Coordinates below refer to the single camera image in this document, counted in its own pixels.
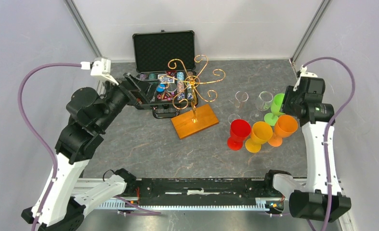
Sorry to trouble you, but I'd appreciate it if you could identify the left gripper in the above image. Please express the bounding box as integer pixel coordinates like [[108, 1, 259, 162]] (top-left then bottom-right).
[[96, 72, 160, 132]]

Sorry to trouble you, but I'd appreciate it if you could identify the clear wine glass front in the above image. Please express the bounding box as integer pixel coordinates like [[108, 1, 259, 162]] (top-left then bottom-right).
[[228, 91, 249, 124]]

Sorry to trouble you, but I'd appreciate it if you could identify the clear wine glass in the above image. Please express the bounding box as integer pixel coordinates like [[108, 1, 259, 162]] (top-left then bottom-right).
[[250, 91, 274, 122], [228, 91, 249, 124]]

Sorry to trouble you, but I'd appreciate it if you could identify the red wine glass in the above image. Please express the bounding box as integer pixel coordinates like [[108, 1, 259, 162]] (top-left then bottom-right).
[[227, 119, 251, 151]]

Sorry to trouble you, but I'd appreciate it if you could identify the clear wine glass back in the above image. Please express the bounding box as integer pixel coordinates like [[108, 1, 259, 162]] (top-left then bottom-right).
[[250, 91, 274, 122]]

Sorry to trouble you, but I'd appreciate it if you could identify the yellow wine glass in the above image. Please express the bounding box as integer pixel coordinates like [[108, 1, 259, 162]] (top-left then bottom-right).
[[245, 121, 273, 154]]

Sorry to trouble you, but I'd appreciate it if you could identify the green wine glass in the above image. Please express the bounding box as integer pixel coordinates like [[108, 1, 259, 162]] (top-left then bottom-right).
[[264, 93, 285, 126]]

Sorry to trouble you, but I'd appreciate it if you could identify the orange wine glass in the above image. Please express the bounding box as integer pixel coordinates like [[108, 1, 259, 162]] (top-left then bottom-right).
[[268, 115, 299, 147]]

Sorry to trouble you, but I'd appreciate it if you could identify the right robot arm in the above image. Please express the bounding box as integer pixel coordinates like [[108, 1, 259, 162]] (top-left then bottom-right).
[[263, 77, 352, 223]]

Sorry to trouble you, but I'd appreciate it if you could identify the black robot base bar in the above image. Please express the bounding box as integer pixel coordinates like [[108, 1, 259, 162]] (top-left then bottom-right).
[[136, 178, 277, 206]]

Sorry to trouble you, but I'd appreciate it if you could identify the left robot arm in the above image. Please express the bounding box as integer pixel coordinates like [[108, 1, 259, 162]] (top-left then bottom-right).
[[21, 76, 154, 231]]

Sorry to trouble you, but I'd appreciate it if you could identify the orange wooden rack base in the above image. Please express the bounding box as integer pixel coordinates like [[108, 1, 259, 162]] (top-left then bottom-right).
[[171, 104, 219, 139]]

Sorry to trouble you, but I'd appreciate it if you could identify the black poker chip case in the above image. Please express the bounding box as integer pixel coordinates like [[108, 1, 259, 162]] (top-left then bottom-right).
[[132, 30, 196, 119]]

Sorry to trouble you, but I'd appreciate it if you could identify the gold wire glass rack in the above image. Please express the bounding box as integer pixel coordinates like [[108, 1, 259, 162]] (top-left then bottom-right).
[[168, 54, 226, 114]]

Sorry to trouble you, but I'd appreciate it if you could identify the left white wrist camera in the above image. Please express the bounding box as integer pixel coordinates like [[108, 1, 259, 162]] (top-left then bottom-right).
[[90, 57, 119, 86]]

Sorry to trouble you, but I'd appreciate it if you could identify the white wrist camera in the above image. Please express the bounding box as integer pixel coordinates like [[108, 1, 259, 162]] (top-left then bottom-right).
[[293, 65, 318, 91], [90, 57, 119, 86]]

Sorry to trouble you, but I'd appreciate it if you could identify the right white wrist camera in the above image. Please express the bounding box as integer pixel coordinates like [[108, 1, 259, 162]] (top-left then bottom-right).
[[293, 65, 318, 91]]

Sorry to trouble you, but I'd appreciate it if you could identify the white slotted cable duct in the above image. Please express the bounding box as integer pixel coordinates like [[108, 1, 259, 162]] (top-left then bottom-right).
[[96, 198, 284, 212]]

